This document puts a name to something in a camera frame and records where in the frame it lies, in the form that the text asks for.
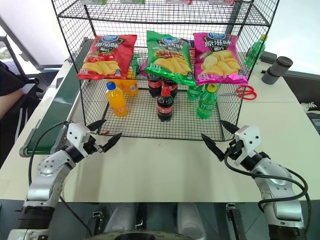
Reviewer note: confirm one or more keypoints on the cola bottle red cap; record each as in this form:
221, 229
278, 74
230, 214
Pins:
165, 106
154, 88
172, 88

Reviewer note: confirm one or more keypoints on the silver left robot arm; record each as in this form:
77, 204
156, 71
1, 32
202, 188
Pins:
50, 172

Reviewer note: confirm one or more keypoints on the green soda bottle yellow cap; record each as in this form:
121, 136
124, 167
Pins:
206, 103
194, 92
255, 51

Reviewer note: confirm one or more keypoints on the person bare forearm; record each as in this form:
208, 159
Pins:
10, 101

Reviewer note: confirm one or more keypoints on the dark rounded robot waist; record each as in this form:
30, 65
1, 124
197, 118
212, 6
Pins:
150, 235

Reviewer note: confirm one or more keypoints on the grey rounded robot leg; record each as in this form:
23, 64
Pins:
122, 220
191, 220

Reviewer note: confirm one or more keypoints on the red potato chips bag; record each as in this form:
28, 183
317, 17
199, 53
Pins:
107, 57

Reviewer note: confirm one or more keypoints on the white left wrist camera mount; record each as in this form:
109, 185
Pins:
77, 135

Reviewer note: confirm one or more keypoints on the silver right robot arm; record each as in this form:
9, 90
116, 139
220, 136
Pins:
277, 180

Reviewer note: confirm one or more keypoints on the grey flat box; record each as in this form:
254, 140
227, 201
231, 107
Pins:
269, 57

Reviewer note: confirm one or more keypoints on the magenta potato chips bag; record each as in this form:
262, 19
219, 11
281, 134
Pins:
218, 62

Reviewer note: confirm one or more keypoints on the green conveyor belt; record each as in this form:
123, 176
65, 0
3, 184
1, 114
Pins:
62, 100

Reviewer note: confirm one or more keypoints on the grey stacked cylinder cups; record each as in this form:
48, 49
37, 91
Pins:
275, 71

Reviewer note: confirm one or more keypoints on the white green snack packet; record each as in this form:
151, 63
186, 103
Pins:
93, 1
133, 1

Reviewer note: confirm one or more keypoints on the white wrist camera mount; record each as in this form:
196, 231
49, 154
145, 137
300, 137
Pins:
250, 140
77, 135

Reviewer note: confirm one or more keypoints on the green potato chips bag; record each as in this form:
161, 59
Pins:
170, 60

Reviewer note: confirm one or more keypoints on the red white snack packet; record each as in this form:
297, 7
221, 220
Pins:
183, 1
223, 2

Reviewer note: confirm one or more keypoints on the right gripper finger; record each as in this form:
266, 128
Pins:
230, 126
212, 147

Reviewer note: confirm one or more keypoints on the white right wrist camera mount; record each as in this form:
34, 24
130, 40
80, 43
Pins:
250, 140

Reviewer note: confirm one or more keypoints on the orange soda bottle blue cap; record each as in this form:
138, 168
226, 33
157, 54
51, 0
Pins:
117, 100

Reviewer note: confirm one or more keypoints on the black machine panel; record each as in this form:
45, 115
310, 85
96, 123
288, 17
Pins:
311, 115

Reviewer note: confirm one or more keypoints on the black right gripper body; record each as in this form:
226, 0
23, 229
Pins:
235, 150

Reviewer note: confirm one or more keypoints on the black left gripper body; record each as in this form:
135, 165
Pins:
92, 147

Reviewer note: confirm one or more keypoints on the person black clothing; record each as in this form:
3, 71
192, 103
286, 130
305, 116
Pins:
15, 130

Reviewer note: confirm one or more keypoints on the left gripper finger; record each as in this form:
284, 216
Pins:
113, 142
97, 124

